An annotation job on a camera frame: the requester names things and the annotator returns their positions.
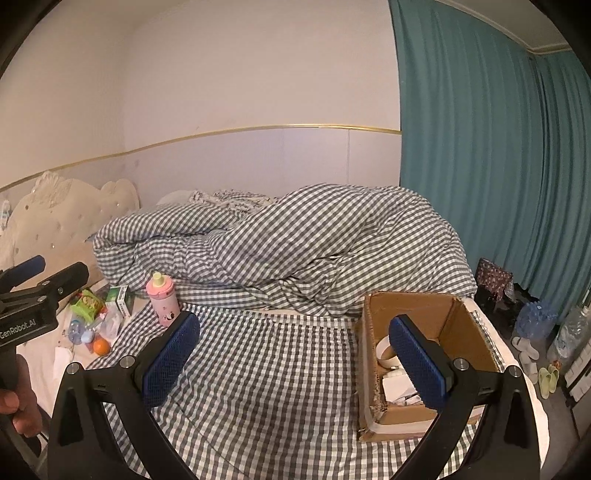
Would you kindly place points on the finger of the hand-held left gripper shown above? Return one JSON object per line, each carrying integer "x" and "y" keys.
{"x": 25, "y": 267}
{"x": 69, "y": 277}

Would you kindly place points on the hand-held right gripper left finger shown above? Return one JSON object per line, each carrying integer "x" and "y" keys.
{"x": 171, "y": 355}

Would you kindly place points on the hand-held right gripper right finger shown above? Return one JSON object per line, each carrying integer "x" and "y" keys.
{"x": 418, "y": 360}

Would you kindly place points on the cardboard box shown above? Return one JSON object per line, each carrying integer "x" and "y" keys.
{"x": 415, "y": 309}

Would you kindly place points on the person's left hand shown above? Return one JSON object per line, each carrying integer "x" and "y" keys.
{"x": 23, "y": 410}

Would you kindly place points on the green snack bag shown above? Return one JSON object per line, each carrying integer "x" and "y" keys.
{"x": 87, "y": 304}

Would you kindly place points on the tape roll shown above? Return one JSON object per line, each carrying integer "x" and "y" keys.
{"x": 383, "y": 355}

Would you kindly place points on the pink cartoon bottle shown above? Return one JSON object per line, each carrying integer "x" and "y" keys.
{"x": 164, "y": 304}

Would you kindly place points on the clear plastic water bottle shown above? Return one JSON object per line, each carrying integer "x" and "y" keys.
{"x": 76, "y": 330}

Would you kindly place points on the green white medicine box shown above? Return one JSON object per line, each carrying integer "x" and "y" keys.
{"x": 117, "y": 300}

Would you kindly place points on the clear plastic bag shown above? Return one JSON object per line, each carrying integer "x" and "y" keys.
{"x": 111, "y": 325}

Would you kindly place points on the cream tufted headboard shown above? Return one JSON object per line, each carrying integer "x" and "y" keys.
{"x": 69, "y": 212}

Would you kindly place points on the orange fruit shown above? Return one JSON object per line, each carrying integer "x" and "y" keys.
{"x": 100, "y": 347}

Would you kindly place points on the black bag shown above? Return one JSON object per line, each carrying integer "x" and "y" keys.
{"x": 489, "y": 300}

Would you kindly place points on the white slipper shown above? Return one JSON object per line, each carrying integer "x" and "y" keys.
{"x": 530, "y": 367}
{"x": 521, "y": 344}

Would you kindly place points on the grey checkered sheet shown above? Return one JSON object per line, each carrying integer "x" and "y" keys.
{"x": 277, "y": 392}

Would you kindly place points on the dark floral bag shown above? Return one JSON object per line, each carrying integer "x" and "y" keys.
{"x": 494, "y": 277}

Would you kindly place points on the green slipper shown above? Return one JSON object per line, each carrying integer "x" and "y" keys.
{"x": 545, "y": 383}
{"x": 554, "y": 377}

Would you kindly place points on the white pillow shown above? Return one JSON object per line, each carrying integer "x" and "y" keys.
{"x": 173, "y": 197}

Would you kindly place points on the large water jug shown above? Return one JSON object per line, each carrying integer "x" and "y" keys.
{"x": 570, "y": 332}

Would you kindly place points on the floral blanket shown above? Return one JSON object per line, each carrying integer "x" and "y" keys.
{"x": 231, "y": 201}

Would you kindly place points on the grey checkered duvet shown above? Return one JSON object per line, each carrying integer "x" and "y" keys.
{"x": 300, "y": 240}

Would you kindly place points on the teal curtain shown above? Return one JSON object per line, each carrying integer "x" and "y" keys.
{"x": 461, "y": 138}

